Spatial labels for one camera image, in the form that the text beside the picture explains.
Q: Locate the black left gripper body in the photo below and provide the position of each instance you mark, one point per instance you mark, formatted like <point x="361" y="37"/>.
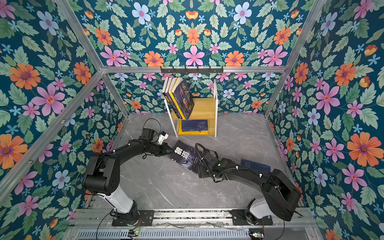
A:
<point x="157" y="149"/>

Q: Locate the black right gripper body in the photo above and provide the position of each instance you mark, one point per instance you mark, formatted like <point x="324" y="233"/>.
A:
<point x="205" y="172"/>

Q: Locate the black wolf cover book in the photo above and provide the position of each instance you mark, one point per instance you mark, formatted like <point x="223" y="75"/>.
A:
<point x="185" y="156"/>

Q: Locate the navy book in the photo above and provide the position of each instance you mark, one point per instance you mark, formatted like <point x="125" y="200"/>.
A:
<point x="255" y="166"/>
<point x="194" y="125"/>

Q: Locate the navy book front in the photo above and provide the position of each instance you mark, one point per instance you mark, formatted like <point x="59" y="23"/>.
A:
<point x="194" y="125"/>

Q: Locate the dark portrait cover book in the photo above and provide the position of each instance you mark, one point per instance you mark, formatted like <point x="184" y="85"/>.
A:
<point x="184" y="97"/>

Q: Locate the dark blue paperback book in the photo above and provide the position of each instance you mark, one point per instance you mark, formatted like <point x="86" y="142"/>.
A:
<point x="171" y="102"/>

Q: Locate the yellow cartoon boy book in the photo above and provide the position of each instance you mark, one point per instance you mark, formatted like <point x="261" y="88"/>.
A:
<point x="171" y="90"/>

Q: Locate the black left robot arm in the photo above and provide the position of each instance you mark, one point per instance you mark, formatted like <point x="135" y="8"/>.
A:
<point x="103" y="173"/>

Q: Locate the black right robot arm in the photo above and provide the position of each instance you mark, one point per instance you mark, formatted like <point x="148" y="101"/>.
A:
<point x="281" y="196"/>

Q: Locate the yellow book on lower shelf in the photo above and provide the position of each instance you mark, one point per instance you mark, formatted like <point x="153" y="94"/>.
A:
<point x="191" y="133"/>

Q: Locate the book standing on shelf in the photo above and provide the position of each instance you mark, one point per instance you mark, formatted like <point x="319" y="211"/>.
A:
<point x="166" y="84"/>

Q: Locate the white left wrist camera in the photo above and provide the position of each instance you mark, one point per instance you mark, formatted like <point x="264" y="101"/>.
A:
<point x="162" y="137"/>

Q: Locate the white frame wooden bookshelf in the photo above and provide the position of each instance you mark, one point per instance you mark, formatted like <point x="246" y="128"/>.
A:
<point x="204" y="109"/>

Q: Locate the metal coat hook rail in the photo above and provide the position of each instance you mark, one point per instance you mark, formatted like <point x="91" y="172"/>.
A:
<point x="190" y="70"/>

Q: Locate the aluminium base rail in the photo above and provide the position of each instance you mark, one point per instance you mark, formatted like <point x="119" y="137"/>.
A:
<point x="192" y="224"/>

